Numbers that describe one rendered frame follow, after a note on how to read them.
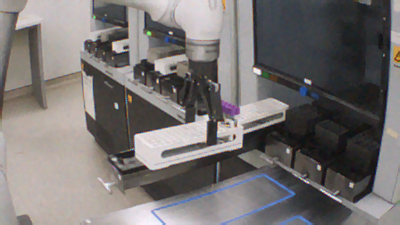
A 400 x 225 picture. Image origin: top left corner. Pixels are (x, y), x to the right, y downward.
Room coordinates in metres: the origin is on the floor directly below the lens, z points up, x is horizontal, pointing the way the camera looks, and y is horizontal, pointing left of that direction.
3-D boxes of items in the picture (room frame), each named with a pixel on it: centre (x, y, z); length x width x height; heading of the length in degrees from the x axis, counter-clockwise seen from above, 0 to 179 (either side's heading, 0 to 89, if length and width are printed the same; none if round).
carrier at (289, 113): (1.38, -0.32, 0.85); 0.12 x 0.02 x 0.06; 33
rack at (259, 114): (1.46, -0.16, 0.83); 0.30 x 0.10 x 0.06; 122
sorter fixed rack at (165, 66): (2.16, 0.06, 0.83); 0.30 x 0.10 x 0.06; 122
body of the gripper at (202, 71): (1.21, -0.01, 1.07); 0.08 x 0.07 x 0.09; 33
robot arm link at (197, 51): (1.21, -0.01, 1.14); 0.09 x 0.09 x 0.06
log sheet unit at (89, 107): (2.94, 0.78, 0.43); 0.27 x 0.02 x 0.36; 32
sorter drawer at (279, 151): (1.51, -0.52, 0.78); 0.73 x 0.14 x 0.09; 122
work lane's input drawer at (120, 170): (1.36, -0.01, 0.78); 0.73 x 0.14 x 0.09; 122
